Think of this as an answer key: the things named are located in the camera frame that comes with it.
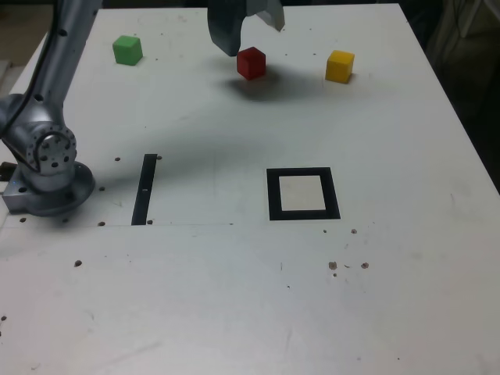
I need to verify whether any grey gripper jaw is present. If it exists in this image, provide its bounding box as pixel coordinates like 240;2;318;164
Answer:
207;0;251;57
245;0;285;32

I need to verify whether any red cube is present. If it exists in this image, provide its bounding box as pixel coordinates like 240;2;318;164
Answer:
236;46;267;81

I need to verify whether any yellow cube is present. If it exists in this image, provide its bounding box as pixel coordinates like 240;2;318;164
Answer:
325;49;355;84

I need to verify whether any green cube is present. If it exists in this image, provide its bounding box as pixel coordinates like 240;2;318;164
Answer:
112;34;144;66

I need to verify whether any black tape square outline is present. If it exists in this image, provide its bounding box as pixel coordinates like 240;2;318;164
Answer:
266;166;341;222

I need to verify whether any black tape strip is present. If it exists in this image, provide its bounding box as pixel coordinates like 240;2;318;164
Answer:
130;153;158;227

